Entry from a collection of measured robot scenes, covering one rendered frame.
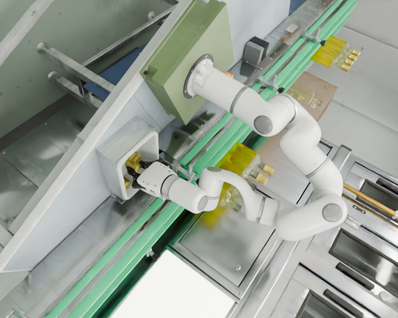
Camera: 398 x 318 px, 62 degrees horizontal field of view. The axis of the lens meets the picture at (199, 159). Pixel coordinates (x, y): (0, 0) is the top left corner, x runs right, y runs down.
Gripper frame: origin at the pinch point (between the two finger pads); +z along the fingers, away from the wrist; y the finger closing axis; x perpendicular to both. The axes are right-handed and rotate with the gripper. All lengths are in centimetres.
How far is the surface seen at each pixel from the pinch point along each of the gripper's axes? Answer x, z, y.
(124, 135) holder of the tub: 15.8, -1.8, -0.2
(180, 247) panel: -34.8, -14.0, -3.7
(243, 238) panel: -41, -30, 15
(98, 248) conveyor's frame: -12.4, -3.1, -25.8
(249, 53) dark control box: 1, 3, 77
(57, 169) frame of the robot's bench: 11.7, 10.4, -18.7
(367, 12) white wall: -213, 90, 601
